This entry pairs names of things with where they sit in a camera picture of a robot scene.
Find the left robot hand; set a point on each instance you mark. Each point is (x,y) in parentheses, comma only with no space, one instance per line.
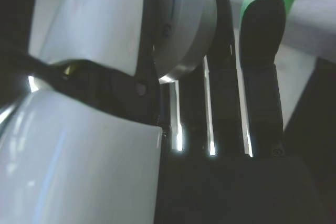
(78,155)

